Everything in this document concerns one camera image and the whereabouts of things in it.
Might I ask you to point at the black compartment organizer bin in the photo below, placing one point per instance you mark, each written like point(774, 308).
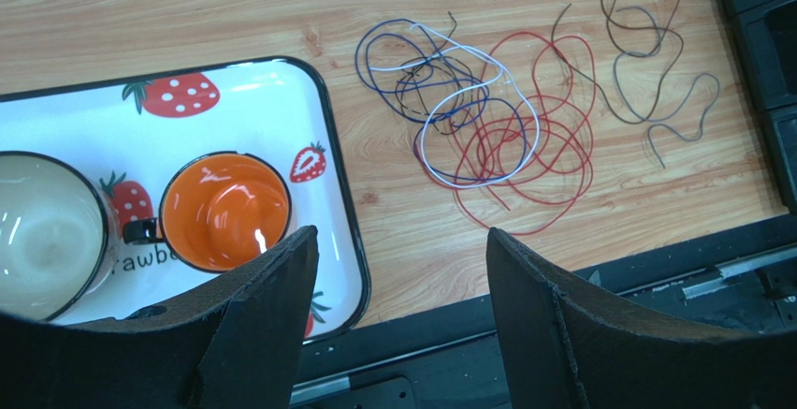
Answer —
point(764, 34)

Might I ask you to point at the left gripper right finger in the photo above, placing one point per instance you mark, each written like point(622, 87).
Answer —
point(567, 343)

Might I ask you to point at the strawberry print white tray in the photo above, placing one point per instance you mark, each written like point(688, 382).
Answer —
point(132, 135)

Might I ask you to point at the cream enamel bowl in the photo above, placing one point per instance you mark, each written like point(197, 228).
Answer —
point(59, 236)

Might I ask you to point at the orange enamel mug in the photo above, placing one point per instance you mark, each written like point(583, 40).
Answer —
point(219, 212)

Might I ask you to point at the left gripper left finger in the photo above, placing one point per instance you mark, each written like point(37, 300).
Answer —
point(233, 342)

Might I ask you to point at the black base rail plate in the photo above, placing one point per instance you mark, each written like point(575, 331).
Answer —
point(706, 323)

